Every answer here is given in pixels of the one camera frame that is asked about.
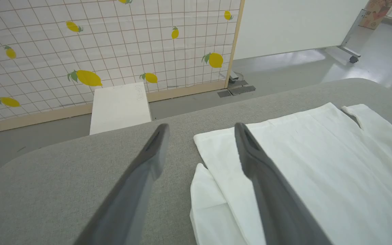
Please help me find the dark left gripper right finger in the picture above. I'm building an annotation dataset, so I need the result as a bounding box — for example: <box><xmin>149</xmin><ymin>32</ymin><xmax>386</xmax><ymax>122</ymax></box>
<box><xmin>234</xmin><ymin>122</ymin><xmax>332</xmax><ymax>245</ymax></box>

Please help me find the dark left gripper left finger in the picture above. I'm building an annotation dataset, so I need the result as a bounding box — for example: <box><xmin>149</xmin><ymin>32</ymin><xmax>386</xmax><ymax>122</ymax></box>
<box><xmin>73</xmin><ymin>123</ymin><xmax>170</xmax><ymax>245</ymax></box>

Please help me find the white zip garment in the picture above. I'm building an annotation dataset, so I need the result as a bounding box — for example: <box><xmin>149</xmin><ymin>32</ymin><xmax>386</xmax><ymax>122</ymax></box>
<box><xmin>189</xmin><ymin>102</ymin><xmax>392</xmax><ymax>245</ymax></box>

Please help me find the white rectangular block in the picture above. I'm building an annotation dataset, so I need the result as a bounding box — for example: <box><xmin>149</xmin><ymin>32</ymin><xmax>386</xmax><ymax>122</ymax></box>
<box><xmin>89</xmin><ymin>82</ymin><xmax>152</xmax><ymax>135</ymax></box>

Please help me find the grey metal partition foot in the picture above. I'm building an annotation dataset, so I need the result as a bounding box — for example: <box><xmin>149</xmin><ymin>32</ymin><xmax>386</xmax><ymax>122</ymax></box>
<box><xmin>228</xmin><ymin>71</ymin><xmax>244</xmax><ymax>84</ymax></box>

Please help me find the lemon print partition screen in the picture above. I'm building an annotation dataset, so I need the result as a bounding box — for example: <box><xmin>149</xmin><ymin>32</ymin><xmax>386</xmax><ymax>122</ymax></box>
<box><xmin>0</xmin><ymin>0</ymin><xmax>246</xmax><ymax>136</ymax></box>

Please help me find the grey board leg with caster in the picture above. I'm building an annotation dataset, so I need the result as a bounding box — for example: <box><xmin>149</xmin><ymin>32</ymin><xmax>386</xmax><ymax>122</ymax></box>
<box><xmin>325</xmin><ymin>9</ymin><xmax>366</xmax><ymax>64</ymax></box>

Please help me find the white partition board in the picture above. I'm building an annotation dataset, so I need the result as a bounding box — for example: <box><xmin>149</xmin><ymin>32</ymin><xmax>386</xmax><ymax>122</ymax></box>
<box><xmin>233</xmin><ymin>0</ymin><xmax>370</xmax><ymax>61</ymax></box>

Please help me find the brown cardboard box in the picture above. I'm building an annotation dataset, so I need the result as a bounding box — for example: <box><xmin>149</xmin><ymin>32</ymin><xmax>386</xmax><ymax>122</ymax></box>
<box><xmin>359</xmin><ymin>0</ymin><xmax>392</xmax><ymax>30</ymax></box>

